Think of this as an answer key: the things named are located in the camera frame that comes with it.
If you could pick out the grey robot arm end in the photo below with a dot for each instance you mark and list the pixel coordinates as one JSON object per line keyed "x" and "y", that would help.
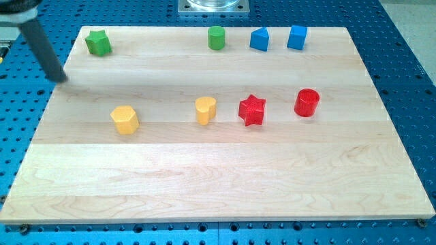
{"x": 18, "y": 11}

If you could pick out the yellow heart block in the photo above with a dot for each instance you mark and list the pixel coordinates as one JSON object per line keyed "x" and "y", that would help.
{"x": 205, "y": 109}

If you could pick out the red star block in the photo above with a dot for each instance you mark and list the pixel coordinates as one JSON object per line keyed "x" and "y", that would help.
{"x": 252, "y": 110}

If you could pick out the green star block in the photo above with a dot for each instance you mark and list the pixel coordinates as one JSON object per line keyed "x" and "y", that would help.
{"x": 98, "y": 43}

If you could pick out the light wooden board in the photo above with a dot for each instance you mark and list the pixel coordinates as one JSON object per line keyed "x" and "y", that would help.
{"x": 345, "y": 162}

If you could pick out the green cylinder block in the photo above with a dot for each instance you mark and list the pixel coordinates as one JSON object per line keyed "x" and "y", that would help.
{"x": 216, "y": 37}

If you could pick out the red cylinder block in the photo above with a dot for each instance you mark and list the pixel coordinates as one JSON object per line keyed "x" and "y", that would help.
{"x": 306, "y": 102}

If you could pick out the yellow hexagon block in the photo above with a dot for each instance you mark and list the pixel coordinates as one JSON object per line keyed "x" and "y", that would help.
{"x": 125, "y": 119}

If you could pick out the blue triangular prism block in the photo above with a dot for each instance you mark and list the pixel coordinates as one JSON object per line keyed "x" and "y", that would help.
{"x": 259, "y": 39}

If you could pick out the blue cube block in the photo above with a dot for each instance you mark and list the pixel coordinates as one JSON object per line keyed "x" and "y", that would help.
{"x": 297, "y": 37}

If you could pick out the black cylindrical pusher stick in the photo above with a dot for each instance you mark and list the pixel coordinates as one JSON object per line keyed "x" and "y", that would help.
{"x": 42, "y": 49}

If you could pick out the left board support screw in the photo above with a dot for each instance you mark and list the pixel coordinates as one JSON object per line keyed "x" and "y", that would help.
{"x": 23, "y": 229}

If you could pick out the board support screw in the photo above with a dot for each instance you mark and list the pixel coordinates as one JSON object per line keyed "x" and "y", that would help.
{"x": 421, "y": 222}
{"x": 23, "y": 229}

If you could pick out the right board support screw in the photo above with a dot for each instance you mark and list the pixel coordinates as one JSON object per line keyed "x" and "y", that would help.
{"x": 421, "y": 222}

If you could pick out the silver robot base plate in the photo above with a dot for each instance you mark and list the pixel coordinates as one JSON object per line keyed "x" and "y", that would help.
{"x": 213, "y": 6}

